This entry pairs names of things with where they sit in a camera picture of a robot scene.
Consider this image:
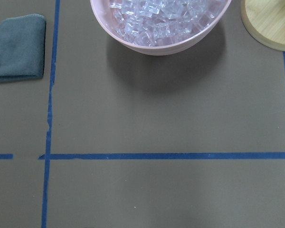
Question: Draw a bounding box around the pink bowl of ice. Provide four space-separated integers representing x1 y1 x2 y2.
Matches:
90 0 231 56

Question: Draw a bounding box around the grey folded cloth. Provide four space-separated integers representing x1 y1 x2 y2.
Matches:
0 14 46 83

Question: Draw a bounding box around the wooden stand with round base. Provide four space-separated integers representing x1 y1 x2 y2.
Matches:
240 0 285 51

